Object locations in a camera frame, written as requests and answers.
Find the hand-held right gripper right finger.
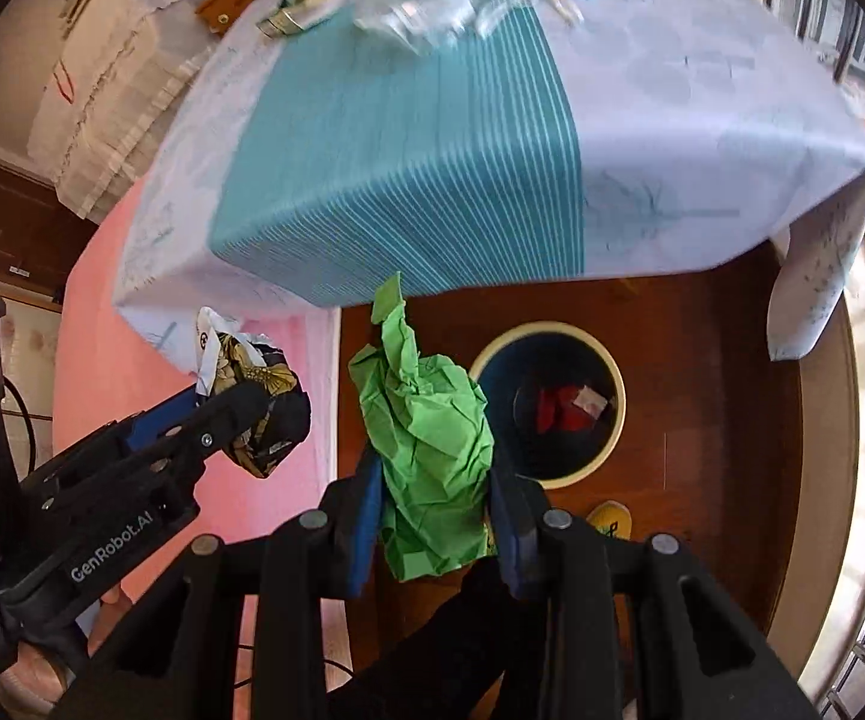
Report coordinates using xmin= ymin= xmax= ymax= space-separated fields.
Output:
xmin=488 ymin=465 xmax=824 ymax=720

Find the black cable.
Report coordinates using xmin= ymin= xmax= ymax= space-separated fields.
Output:
xmin=1 ymin=375 xmax=37 ymax=481

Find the teal striped printed tablecloth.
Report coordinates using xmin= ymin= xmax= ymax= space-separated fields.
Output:
xmin=113 ymin=0 xmax=865 ymax=361

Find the clear plastic wrapper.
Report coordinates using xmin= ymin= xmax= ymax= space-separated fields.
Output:
xmin=477 ymin=0 xmax=540 ymax=37
xmin=353 ymin=0 xmax=478 ymax=53

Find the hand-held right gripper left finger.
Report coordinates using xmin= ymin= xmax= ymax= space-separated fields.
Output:
xmin=49 ymin=457 xmax=388 ymax=720

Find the yellow slipper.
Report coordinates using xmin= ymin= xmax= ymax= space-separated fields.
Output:
xmin=586 ymin=502 xmax=633 ymax=541

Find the pink blanket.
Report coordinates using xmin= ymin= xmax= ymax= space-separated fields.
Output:
xmin=53 ymin=180 xmax=343 ymax=691

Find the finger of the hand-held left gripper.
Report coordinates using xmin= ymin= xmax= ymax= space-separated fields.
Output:
xmin=19 ymin=381 xmax=274 ymax=537
xmin=49 ymin=386 xmax=204 ymax=470

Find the white paper scrap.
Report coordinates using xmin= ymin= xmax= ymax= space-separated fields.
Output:
xmin=573 ymin=386 xmax=613 ymax=419

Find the dark wooden cabinet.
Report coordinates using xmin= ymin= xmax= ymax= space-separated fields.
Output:
xmin=0 ymin=150 xmax=99 ymax=301

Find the white lace cloth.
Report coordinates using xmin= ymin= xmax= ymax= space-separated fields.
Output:
xmin=27 ymin=0 xmax=215 ymax=215

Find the round bin with cream rim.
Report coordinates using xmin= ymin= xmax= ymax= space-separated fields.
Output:
xmin=468 ymin=322 xmax=627 ymax=491

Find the green paper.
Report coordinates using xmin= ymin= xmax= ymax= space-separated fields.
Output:
xmin=348 ymin=272 xmax=495 ymax=582

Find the red wrapper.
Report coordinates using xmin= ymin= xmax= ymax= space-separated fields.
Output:
xmin=535 ymin=386 xmax=591 ymax=432

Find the black yellow floral wrapper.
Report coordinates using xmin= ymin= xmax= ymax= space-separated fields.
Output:
xmin=193 ymin=307 xmax=313 ymax=479

